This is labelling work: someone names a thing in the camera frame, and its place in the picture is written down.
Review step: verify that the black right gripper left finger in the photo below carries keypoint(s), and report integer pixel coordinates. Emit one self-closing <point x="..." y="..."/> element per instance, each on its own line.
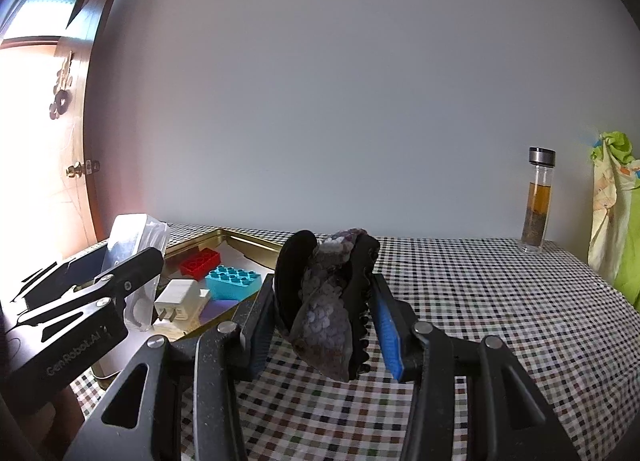
<point x="139" y="416"/>

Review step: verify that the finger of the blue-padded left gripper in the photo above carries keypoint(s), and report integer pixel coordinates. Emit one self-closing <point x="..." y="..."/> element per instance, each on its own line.
<point x="51" y="282"/>

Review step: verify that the clear plastic case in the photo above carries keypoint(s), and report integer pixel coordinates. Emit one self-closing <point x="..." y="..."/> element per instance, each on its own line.
<point x="133" y="251"/>

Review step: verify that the white charger plug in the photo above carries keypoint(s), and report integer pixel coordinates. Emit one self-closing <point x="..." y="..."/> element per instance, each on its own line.
<point x="181" y="300"/>

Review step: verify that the purple block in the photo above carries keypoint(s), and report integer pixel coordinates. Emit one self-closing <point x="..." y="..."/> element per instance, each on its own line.
<point x="214" y="308"/>

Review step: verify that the red toy brick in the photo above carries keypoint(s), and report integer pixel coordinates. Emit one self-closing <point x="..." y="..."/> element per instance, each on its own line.
<point x="200" y="264"/>

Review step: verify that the brass door knob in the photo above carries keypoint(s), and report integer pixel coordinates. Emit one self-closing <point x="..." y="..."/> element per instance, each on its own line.
<point x="79" y="169"/>

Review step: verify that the wooden door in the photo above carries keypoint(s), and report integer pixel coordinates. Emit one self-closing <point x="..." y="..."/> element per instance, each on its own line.
<point x="46" y="211"/>

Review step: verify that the teal toy brick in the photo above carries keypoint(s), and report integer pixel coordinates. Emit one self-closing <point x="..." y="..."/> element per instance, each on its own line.
<point x="232" y="283"/>

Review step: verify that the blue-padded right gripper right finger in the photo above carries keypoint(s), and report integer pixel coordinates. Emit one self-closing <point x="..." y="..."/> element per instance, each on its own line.
<point x="509" y="418"/>

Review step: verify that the glass tea bottle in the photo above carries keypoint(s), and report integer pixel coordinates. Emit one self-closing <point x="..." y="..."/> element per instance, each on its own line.
<point x="534" y="229"/>

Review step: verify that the white paper tin liner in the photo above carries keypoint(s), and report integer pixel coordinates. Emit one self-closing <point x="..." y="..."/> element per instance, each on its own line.
<point x="230" y="258"/>

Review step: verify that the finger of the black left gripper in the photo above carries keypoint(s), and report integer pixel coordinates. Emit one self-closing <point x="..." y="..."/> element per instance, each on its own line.
<point x="124" y="279"/>

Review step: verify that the green patterned cloth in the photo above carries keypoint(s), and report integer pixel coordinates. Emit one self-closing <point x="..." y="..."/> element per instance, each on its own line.
<point x="615" y="229"/>

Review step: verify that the gold metal tin box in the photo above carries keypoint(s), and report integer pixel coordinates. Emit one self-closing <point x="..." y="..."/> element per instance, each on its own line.
<point x="261" y="246"/>

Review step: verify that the checkered tablecloth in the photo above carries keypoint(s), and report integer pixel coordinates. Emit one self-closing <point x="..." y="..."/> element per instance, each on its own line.
<point x="577" y="338"/>

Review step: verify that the door hanging ornament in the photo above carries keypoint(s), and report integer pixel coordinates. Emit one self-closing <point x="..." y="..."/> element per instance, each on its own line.
<point x="61" y="89"/>

